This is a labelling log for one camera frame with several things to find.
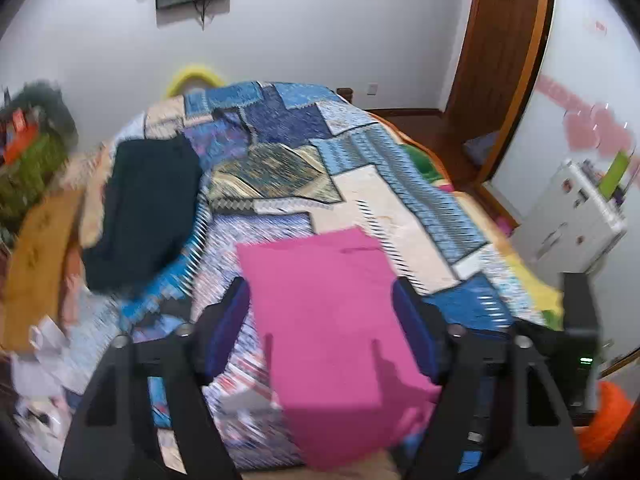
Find green fabric basket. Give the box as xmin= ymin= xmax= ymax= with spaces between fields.
xmin=0 ymin=80 xmax=78 ymax=241

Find white bedside cabinet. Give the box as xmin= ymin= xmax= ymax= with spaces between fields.
xmin=520 ymin=159 xmax=628 ymax=273

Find brown wooden door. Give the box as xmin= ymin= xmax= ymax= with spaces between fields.
xmin=445 ymin=0 xmax=543 ymax=181

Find white heart-print wardrobe door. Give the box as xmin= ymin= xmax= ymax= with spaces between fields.
xmin=492 ymin=0 xmax=640 ymax=231

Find wooden lap desk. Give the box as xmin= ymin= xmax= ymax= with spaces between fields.
xmin=5 ymin=187 xmax=83 ymax=353

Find person's right forearm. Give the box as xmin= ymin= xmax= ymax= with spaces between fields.
xmin=577 ymin=381 xmax=632 ymax=463

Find pile of white papers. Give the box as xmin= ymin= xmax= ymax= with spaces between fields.
xmin=10 ymin=315 xmax=101 ymax=461

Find patchwork printed blanket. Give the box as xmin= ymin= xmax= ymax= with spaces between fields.
xmin=65 ymin=80 xmax=566 ymax=471

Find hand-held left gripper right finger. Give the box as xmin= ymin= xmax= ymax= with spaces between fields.
xmin=392 ymin=277 xmax=583 ymax=480

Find green bottle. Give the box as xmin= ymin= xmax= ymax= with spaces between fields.
xmin=600 ymin=152 xmax=632 ymax=201

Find green fleece blanket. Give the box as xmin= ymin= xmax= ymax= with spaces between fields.
xmin=400 ymin=145 xmax=451 ymax=191

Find black pants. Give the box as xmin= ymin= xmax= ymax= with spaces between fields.
xmin=81 ymin=136 xmax=203 ymax=292

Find pink pants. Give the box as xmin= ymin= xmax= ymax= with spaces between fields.
xmin=236 ymin=227 xmax=443 ymax=471

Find yellow foam tube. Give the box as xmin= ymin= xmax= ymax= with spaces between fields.
xmin=166 ymin=64 xmax=226 ymax=97

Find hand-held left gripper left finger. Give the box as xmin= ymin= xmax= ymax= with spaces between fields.
xmin=59 ymin=277 xmax=251 ymax=480

